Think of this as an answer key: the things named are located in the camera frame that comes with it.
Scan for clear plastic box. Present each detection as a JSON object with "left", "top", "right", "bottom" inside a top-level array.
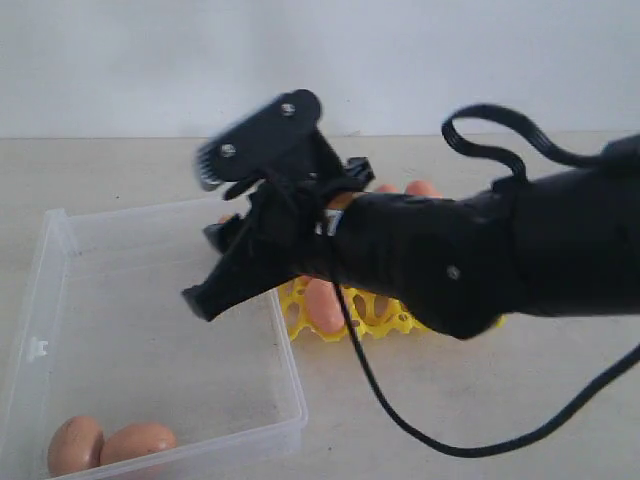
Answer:
[{"left": 1, "top": 198, "right": 308, "bottom": 479}]

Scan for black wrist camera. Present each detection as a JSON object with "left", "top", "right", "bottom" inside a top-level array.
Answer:
[{"left": 194, "top": 89, "right": 344, "bottom": 199}]

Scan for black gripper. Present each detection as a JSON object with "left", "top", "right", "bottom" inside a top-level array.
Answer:
[{"left": 181, "top": 157, "right": 374, "bottom": 321}]

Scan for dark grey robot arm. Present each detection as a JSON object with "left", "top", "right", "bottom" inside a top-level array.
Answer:
[{"left": 183, "top": 136, "right": 639, "bottom": 339}]

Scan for yellow plastic egg tray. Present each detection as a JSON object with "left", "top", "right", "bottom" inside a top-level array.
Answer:
[{"left": 277, "top": 277, "right": 506, "bottom": 344}]

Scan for black cable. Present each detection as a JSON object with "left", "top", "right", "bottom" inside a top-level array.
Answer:
[{"left": 319, "top": 103, "right": 640, "bottom": 459}]

